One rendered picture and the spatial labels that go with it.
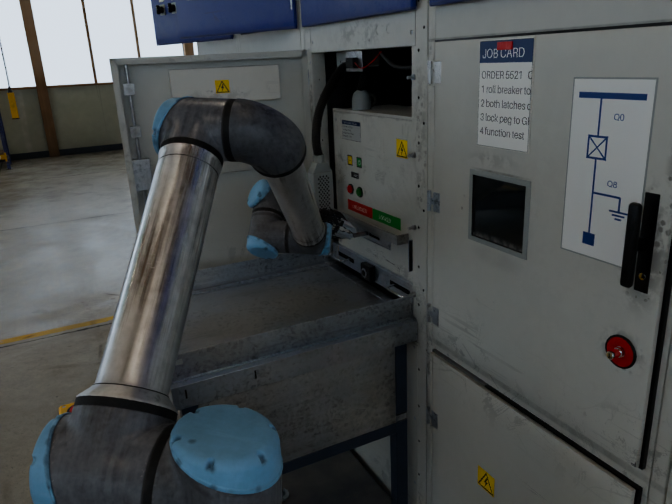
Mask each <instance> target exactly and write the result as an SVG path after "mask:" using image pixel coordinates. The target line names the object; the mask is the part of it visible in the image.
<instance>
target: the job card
mask: <svg viewBox="0 0 672 504"><path fill-rule="evenodd" d="M535 48H536V37H522V38H508V39H494V40H480V53H479V86H478V120H477V146H482V147H488V148H495V149H501V150H507V151H513V152H520V153H526V154H529V151H530V134H531V117H532V100H533V83H534V65H535Z"/></svg>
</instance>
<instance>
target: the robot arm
mask: <svg viewBox="0 0 672 504"><path fill-rule="evenodd" d="M152 130H153V131H154V132H153V134H152V142H153V147H154V149H155V151H156V153H157V154H158V158H159V159H158V162H157V166H156V169H155V173H154V176H153V180H152V183H151V187H150V190H149V194H148V197H147V201H146V204H145V208H144V211H143V215H142V218H141V222H140V225H139V229H138V232H137V236H136V239H135V243H134V247H133V250H132V254H131V257H130V261H129V264H128V268H127V271H126V275H125V278H124V282H123V285H122V289H121V292H120V296H119V299H118V303H117V306H116V310H115V313H114V317H113V320H112V324H111V327H110V331H109V335H108V338H107V342H106V345H105V349H104V352H103V356H102V359H101V363H100V366H99V370H98V373H97V377H96V380H95V383H94V384H93V385H92V386H91V387H89V388H88V389H86V390H85V391H83V392H81V393H80V394H78V395H77V396H76V399H75V403H74V406H73V409H72V413H70V412H66V413H63V414H60V415H57V416H56V418H55V419H52V420H50V421H49V422H48V424H47V425H46V426H45V427H44V429H43V430H42V432H41V434H40V435H39V437H38V440H37V442H36V444H35V447H34V450H33V453H32V457H33V462H32V464H31V465H30V470H29V487H30V494H31V498H32V501H33V503H34V504H282V470H283V458H282V454H281V448H280V439H279V435H278V432H277V431H276V428H275V427H274V425H273V424H272V423H271V422H270V421H269V420H268V419H267V418H266V417H265V416H263V415H262V414H260V413H259V412H257V411H255V410H252V409H249V408H246V407H244V408H239V407H238V406H237V405H227V404H220V405H210V406H205V407H201V408H198V409H197V410H196V412H195V414H194V413H192V412H189V413H187V414H185V415H184V416H183V417H181V418H180V419H179V420H178V421H177V423H176V420H177V415H178V411H177V410H176V408H175V407H174V405H173V403H172V402H171V400H170V399H169V392H170V388H171V383H172V379H173V374H174V370H175V366H176V361H177V357H178V352H179V348H180V344H181V339H182V335H183V330H184V326H185V322H186V317H187V313H188V309H189V304H190V300H191V295H192V291H193V287H194V282H195V278H196V273H197V269H198V265H199V260H200V256H201V251H202V247H203V243H204V238H205V234H206V230H207V225H208V221H209V216H210V212H211V208H212V203H213V199H214V194H215V190H216V186H217V181H218V177H219V175H220V173H221V170H222V166H223V162H224V161H227V162H243V163H246V164H249V165H251V166H252V167H253V168H254V169H255V170H256V172H258V173H259V174H260V175H262V176H264V177H266V179H267V180H266V179H261V180H259V181H258V182H256V184H255V185H254V186H253V188H252V189H251V191H250V193H249V196H248V199H247V204H248V206H249V207H250V208H253V210H252V215H251V221H250V226H249V232H248V236H247V244H246V247H247V250H248V251H249V252H250V253H251V254H253V255H255V256H257V257H260V258H264V259H274V258H276V257H277V256H278V253H293V254H310V255H318V256H321V255H328V254H329V253H330V248H331V239H336V238H339V239H349V240H351V238H353V233H357V232H356V230H355V229H356V228H355V227H353V225H352V224H351V223H350V222H349V221H348V220H346V218H345V217H344V215H343V214H342V213H341V212H339V211H336V210H333V209H331V208H330V210H327V209H326V208H323V209H320V210H319V209H318V206H317V203H316V200H315V197H314V194H313V191H312V188H311V184H310V181H309V178H308V175H307V172H306V169H305V166H304V163H303V162H304V160H305V157H306V144H305V140H304V137H303V135H302V133H301V131H300V130H299V128H298V127H297V126H296V125H295V124H294V123H293V122H292V121H291V120H290V119H289V118H288V117H286V116H285V115H284V114H282V113H281V112H279V111H277V110H275V109H274V108H271V107H269V106H267V105H265V104H262V103H259V102H256V101H253V100H248V99H240V98H237V99H229V98H195V97H192V96H185V97H179V98H170V99H168V100H166V101H164V102H163V103H162V104H161V106H160V107H159V108H158V110H157V112H156V114H155V117H154V121H153V126H152ZM340 227H344V228H345V229H347V230H349V232H345V231H341V230H340V229H339V228H340ZM350 232H351V233H350Z"/></svg>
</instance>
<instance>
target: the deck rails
mask: <svg viewBox="0 0 672 504"><path fill-rule="evenodd" d="M328 266H329V265H327V264H326V263H325V255H321V256H318V255H310V254H293V253H283V254H278V256H277V257H276V258H274V259H264V258H257V259H252V260H247V261H242V262H237V263H232V264H227V265H222V266H216V267H211V268H206V269H201V270H197V273H196V278H195V282H194V287H193V291H192V295H197V294H201V293H206V292H211V291H215V290H220V289H225V288H229V287H234V286H239V285H243V284H248V283H253V282H258V281H262V280H267V279H272V278H276V277H281V276H286V275H290V274H295V273H300V272H304V271H309V270H314V269H319V268H323V267H328ZM192 295H191V296H192ZM410 319H412V318H411V297H409V296H406V297H402V298H398V299H394V300H390V301H386V302H382V303H378V304H374V305H370V306H366V307H362V308H358V309H354V310H350V311H346V312H342V313H338V314H334V315H330V316H326V317H322V318H318V319H314V320H310V321H307V322H303V323H299V324H295V325H291V326H287V327H283V328H279V329H275V330H271V331H267V332H263V333H259V334H255V335H251V336H247V337H243V338H239V339H235V340H231V341H227V342H223V343H219V344H215V345H211V346H208V347H204V348H200V349H196V350H192V351H188V352H184V353H180V354H178V357H177V360H179V359H182V364H179V365H176V366H175V370H174V374H173V379H172V383H171V384H175V383H179V382H182V381H186V380H190V379H193V378H197V377H201V376H204V375H208V374H212V373H215V372H219V371H223V370H226V369H230V368H234V367H237V366H241V365H245V364H248V363H252V362H256V361H259V360H263V359H267V358H270V357H274V356H278V355H281V354H285V353H289V352H292V351H296V350H300V349H303V348H307V347H311V346H314V345H318V344H322V343H325V342H329V341H333V340H336V339H340V338H344V337H347V336H351V335H355V334H358V333H362V332H366V331H369V330H373V329H377V328H380V327H384V326H388V325H391V324H395V323H399V322H402V321H406V320H410Z"/></svg>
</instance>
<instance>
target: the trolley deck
mask: <svg viewBox="0 0 672 504"><path fill-rule="evenodd" d="M382 302H384V301H383V300H381V299H379V298H378V297H376V296H375V295H373V294H372V293H370V292H368V291H367V290H365V289H364V288H362V287H360V286H359V285H357V284H356V283H354V282H353V281H351V280H349V279H348V278H346V277H345V276H343V275H342V274H340V273H338V272H337V271H335V270H334V269H332V268H331V267H329V266H328V267H323V268H319V269H314V270H309V271H304V272H300V273H295V274H290V275H286V276H281V277H276V278H272V279H267V280H262V281H258V282H253V283H248V284H243V285H239V286H234V287H229V288H225V289H220V290H215V291H211V292H206V293H201V294H197V295H192V296H191V300H190V304H189V309H188V313H187V317H186V322H185V326H184V330H183V335H182V339H181V344H180V348H179V352H178V354H180V353H184V352H188V351H192V350H196V349H200V348H204V347H208V346H211V345H215V344H219V343H223V342H227V341H231V340H235V339H239V338H243V337H247V336H251V335H255V334H259V333H263V332H267V331H271V330H275V329H279V328H283V327H287V326H291V325H295V324H299V323H303V322H307V321H310V320H314V319H318V318H322V317H326V316H330V315H334V314H338V313H342V312H346V311H350V310H354V309H358V308H362V307H366V306H370V305H374V304H378V303H382ZM414 341H417V321H414V320H412V319H410V320H406V321H402V322H399V323H395V324H391V325H388V326H384V327H380V328H377V329H373V330H369V331H366V332H362V333H358V334H355V335H351V336H347V337H344V338H340V339H336V340H333V341H329V342H325V343H322V344H318V345H314V346H311V347H307V348H303V349H300V350H296V351H292V352H289V353H285V354H281V355H278V356H274V357H270V358H267V359H263V360H259V361H256V362H252V363H248V364H245V365H241V366H237V367H234V368H230V369H226V370H223V371H219V372H215V373H212V374H208V375H204V376H201V377H197V378H193V379H190V380H186V381H182V382H179V383H175V384H171V388H170V392H169V399H170V400H171V402H172V403H173V405H174V407H175V408H176V410H177V411H178V410H182V409H185V408H189V407H192V406H196V405H199V404H202V403H206V402H209V401H213V400H216V399H219V398H223V397H226V396H230V395H233V394H237V393H240V392H243V391H247V390H250V389H254V388H257V387H260V386H264V385H267V384H271V383H274V382H278V381H281V380H284V379H288V378H291V377H295V376H298V375H301V374H305V373H308V372H312V371H315V370H319V369H322V368H325V367H329V366H332V365H336V364H339V363H342V362H346V361H349V360H353V359H356V358H360V357H363V356H366V355H370V354H373V353H377V352H380V351H383V350H387V349H390V348H394V347H397V346H401V345H404V344H407V343H411V342H414Z"/></svg>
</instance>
